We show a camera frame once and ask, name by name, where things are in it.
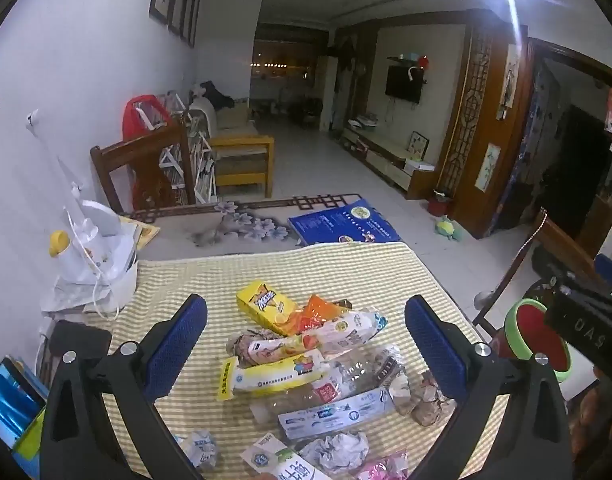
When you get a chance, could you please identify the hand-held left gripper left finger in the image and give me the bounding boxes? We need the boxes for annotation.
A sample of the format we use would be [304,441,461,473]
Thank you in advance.
[40,294,208,480]

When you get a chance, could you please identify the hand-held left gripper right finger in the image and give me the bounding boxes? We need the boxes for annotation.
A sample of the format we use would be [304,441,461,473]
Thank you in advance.
[405,295,573,480]

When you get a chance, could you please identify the red bin with green rim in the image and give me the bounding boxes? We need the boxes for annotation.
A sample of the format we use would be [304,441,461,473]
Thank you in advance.
[503,299,572,386]

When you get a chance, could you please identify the brown paper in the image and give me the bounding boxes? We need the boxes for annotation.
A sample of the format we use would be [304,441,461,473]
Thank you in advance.
[411,371,458,427]

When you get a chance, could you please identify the yellow tea carton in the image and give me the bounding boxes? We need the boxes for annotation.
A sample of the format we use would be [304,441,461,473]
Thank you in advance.
[236,280,307,337]

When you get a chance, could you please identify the yellow and white packet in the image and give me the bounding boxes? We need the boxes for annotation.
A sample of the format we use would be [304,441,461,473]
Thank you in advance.
[216,357,332,402]

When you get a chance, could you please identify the brown snack wrapper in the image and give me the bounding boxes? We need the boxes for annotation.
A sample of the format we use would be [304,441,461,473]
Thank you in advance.
[227,330,267,368]

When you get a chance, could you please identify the grey round floor stand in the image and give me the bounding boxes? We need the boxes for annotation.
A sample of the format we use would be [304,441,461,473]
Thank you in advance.
[473,287,502,311]

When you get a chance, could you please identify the white wrapper with blue ends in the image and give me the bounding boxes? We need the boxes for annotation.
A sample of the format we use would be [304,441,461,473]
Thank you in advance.
[313,307,389,356]

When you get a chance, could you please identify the clear bottle with red label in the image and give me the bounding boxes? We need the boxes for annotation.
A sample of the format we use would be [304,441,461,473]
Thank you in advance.
[251,342,412,423]

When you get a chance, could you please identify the black pad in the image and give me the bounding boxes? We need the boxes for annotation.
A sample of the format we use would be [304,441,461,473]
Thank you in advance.
[38,320,112,376]

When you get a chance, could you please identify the small crumpled white wrapper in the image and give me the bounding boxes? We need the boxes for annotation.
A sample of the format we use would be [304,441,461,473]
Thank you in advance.
[178,430,219,471]

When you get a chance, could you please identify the yellow book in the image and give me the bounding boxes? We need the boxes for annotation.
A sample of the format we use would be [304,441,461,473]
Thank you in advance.
[118,212,162,251]

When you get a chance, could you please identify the green plush toy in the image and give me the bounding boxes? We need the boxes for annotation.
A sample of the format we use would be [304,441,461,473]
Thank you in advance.
[435,215,464,242]

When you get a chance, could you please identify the orange snack packet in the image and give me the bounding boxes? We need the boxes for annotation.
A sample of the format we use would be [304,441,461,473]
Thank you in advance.
[288,294,347,336]

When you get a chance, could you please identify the white tabletop appliance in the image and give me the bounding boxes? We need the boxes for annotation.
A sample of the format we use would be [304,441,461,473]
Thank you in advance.
[48,155,139,311]

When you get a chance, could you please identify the white and blue toothpaste box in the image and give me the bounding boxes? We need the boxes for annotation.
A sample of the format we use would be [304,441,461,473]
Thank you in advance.
[277,387,398,442]

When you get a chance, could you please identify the grey floral mat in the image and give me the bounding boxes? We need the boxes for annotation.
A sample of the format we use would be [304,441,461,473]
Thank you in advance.
[121,191,347,248]

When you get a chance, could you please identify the red bucket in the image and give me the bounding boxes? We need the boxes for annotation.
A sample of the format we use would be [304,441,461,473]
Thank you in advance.
[427,190,454,217]

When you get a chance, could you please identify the pink patterned wrapper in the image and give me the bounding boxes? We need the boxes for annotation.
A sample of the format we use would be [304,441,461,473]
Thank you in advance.
[353,451,409,480]

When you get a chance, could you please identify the crumpled white paper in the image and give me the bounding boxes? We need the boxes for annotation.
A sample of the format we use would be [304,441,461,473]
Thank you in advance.
[300,431,371,476]

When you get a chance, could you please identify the green and white milk carton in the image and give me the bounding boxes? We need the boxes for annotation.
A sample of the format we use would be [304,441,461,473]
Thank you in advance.
[240,432,332,480]

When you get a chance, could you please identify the carved wooden partition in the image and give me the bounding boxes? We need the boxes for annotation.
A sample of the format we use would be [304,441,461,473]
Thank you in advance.
[438,10,534,238]

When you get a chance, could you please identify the white drying rack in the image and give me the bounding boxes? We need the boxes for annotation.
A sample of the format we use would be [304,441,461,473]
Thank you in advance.
[136,91,219,206]

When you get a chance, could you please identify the bamboo scroll picture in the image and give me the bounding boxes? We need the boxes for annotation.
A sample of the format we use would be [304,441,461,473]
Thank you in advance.
[476,142,502,192]

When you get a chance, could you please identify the low television cabinet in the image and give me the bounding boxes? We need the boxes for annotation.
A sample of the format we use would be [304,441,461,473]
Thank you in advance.
[340,125,439,200]

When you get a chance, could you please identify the small framed picture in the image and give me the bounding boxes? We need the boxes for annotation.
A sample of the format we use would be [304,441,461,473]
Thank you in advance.
[408,131,431,160]

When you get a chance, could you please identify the dark wooden chair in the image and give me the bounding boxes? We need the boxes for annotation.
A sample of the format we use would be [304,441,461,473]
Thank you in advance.
[90,119,197,216]

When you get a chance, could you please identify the red bag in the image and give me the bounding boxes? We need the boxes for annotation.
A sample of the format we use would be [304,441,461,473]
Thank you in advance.
[122,94,172,206]

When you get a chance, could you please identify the dark clothes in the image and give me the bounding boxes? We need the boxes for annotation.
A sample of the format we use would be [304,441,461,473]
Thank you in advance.
[198,80,235,110]

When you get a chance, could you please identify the tall scroll picture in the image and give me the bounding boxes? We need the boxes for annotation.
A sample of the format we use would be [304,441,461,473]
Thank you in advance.
[501,44,522,108]

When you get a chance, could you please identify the white tall cabinet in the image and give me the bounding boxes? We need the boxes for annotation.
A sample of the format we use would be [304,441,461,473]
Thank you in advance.
[315,55,337,131]

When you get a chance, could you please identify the wooden chair with beaded cord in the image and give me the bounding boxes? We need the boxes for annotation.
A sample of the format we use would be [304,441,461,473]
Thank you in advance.
[473,210,612,341]

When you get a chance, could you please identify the wall television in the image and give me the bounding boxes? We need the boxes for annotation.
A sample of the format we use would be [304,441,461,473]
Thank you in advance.
[385,65,423,105]

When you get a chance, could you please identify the wall shelf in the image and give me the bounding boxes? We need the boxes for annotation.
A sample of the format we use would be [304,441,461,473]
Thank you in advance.
[388,51,428,67]

